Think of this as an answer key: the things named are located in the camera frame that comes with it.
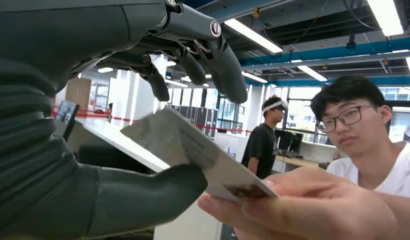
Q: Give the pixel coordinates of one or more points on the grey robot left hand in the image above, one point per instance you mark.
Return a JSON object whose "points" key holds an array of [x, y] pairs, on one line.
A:
{"points": [[59, 36]]}

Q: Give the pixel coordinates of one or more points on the pale printed ID card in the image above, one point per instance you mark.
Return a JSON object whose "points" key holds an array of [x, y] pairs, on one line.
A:
{"points": [[178, 142]]}

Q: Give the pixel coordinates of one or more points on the person wearing VR headset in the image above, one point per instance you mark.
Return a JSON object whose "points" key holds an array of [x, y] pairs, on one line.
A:
{"points": [[262, 145]]}

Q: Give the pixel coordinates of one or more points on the person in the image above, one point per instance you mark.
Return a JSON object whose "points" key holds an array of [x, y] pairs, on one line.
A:
{"points": [[357, 139]]}

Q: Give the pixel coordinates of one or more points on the wooden door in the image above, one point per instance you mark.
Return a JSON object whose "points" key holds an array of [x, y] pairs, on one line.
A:
{"points": [[78, 93]]}

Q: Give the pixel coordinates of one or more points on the black desktop monitors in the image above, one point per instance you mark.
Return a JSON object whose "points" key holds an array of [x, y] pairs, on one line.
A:
{"points": [[287, 140]]}

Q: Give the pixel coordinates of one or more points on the black monitor screen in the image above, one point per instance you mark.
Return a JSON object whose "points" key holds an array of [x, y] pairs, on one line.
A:
{"points": [[66, 116]]}

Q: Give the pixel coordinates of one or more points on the black-framed eyeglasses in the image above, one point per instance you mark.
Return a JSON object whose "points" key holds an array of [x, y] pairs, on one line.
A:
{"points": [[348, 116]]}

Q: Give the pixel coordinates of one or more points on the white VR headset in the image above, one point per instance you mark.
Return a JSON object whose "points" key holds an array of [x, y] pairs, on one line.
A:
{"points": [[274, 105]]}

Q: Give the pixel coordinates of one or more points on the red barrier belt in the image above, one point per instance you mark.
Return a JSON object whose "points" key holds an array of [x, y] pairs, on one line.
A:
{"points": [[221, 128]]}

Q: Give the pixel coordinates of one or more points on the white cabinet desk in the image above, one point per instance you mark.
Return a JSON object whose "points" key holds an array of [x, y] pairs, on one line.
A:
{"points": [[125, 142]]}

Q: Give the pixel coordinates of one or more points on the grey locker row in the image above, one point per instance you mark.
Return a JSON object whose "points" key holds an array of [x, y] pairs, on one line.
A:
{"points": [[199, 119]]}

